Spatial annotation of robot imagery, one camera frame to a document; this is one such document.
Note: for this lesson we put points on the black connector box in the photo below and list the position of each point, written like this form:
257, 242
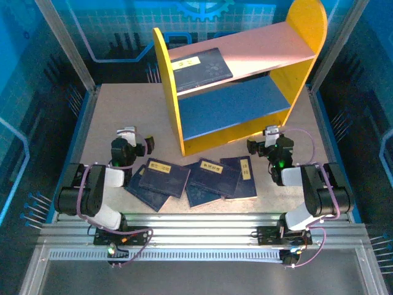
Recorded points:
121, 254
288, 258

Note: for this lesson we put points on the dark blue book yellow label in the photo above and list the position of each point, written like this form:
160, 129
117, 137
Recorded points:
150, 201
165, 181
245, 184
199, 196
208, 70
212, 181

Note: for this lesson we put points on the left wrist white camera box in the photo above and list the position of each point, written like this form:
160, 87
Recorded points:
130, 135

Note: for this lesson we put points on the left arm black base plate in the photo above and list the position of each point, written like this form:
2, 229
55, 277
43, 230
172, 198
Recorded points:
138, 235

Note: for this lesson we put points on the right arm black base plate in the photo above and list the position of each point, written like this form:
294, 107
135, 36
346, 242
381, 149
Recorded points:
267, 236

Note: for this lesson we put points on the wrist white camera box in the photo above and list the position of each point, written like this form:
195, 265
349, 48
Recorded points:
130, 135
271, 135

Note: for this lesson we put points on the yellow two-tier bookshelf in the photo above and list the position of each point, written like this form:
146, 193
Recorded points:
307, 18

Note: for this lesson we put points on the blue-edged aluminium side rail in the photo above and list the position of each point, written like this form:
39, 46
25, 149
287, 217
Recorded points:
323, 123
83, 123

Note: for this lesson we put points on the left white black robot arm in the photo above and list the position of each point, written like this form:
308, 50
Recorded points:
92, 187

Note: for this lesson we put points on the grey steel platform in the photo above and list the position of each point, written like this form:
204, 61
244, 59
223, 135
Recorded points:
215, 279

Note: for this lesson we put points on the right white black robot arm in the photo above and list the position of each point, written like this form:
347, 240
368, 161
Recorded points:
313, 187

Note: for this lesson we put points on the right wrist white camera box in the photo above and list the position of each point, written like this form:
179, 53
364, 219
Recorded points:
271, 135

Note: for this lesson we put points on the aluminium frame post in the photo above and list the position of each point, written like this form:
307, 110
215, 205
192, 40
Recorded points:
68, 46
333, 46

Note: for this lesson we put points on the aluminium mounting rail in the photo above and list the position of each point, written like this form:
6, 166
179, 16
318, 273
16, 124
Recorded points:
199, 227

